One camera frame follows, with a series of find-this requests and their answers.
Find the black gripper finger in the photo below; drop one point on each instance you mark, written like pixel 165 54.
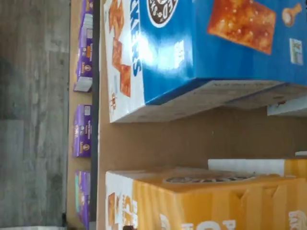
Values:
pixel 128 228

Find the yellow and white cracker box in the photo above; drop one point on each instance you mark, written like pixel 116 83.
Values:
pixel 192 206

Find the purple Annie's box, teal label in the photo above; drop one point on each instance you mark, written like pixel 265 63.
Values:
pixel 84 191

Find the purple Annie's box, maroon label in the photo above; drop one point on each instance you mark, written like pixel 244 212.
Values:
pixel 81 134

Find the blue and white cracker box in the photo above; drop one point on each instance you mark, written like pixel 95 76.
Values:
pixel 168 60

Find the purple Annie's box, orange label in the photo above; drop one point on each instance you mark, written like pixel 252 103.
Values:
pixel 84 60

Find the white cardboard box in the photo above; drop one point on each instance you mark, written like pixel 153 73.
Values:
pixel 287 107

